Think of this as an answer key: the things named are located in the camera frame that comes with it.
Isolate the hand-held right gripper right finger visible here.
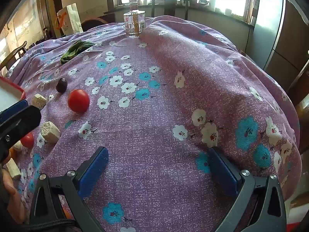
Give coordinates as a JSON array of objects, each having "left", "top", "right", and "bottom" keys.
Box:
[{"left": 207, "top": 147, "right": 287, "bottom": 232}]

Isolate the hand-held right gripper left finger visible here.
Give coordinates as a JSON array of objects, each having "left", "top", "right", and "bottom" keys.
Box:
[{"left": 29, "top": 147, "right": 110, "bottom": 232}]

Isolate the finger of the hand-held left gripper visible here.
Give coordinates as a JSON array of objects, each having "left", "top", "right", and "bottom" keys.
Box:
[
  {"left": 0, "top": 105, "right": 42, "bottom": 167},
  {"left": 0, "top": 99, "right": 29, "bottom": 124}
]

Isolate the red-rimmed white tray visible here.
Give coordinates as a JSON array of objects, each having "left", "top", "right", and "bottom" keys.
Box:
[{"left": 0, "top": 76, "right": 26, "bottom": 113}]

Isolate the oval red tomato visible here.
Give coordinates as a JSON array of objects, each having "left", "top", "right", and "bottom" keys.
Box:
[{"left": 20, "top": 132, "right": 35, "bottom": 149}]

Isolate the person's left hand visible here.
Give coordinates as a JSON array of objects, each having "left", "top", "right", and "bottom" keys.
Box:
[{"left": 0, "top": 168, "right": 25, "bottom": 224}]

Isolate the dark purple plum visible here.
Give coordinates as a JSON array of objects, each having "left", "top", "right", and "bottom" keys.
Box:
[{"left": 56, "top": 78, "right": 68, "bottom": 93}]

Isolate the brown wooden armchair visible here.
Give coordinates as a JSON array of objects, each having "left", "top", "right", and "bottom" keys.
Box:
[{"left": 0, "top": 41, "right": 27, "bottom": 71}]

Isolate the round red tomato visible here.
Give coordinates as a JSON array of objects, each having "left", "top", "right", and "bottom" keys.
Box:
[{"left": 68, "top": 89, "right": 90, "bottom": 113}]

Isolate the purple floral tablecloth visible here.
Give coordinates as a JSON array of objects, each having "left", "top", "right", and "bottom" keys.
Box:
[{"left": 7, "top": 15, "right": 301, "bottom": 232}]

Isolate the green leafy vegetable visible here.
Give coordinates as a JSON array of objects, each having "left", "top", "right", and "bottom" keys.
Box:
[{"left": 60, "top": 40, "right": 96, "bottom": 64}]

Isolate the white and orange paper bag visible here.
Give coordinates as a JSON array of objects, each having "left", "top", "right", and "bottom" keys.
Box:
[{"left": 55, "top": 3, "right": 84, "bottom": 37}]

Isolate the clear glass bottle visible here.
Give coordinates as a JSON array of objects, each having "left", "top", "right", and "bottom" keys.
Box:
[{"left": 124, "top": 0, "right": 146, "bottom": 38}]

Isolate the wooden cabinet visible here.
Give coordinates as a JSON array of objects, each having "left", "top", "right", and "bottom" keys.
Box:
[{"left": 264, "top": 0, "right": 309, "bottom": 95}]

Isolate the silver refrigerator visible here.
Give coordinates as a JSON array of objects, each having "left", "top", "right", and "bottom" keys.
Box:
[{"left": 246, "top": 0, "right": 286, "bottom": 70}]

